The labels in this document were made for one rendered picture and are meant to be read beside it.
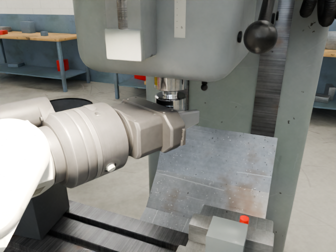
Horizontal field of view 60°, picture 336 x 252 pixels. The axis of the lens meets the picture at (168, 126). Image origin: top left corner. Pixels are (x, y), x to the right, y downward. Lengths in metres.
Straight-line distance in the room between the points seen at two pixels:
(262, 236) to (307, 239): 1.62
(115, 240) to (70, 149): 0.42
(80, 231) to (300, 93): 0.62
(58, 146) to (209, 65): 0.18
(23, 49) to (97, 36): 6.49
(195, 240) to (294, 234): 1.64
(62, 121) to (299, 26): 0.58
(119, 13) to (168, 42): 0.06
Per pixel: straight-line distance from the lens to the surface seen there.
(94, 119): 0.33
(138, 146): 0.36
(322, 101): 4.17
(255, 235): 0.57
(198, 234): 0.58
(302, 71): 0.77
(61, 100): 2.70
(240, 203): 0.82
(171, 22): 0.32
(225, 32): 0.31
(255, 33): 0.28
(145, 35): 0.30
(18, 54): 6.99
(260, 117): 0.80
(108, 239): 0.71
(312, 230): 2.27
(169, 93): 0.42
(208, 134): 0.84
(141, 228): 0.73
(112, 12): 0.30
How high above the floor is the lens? 1.39
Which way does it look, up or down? 23 degrees down
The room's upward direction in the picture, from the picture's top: straight up
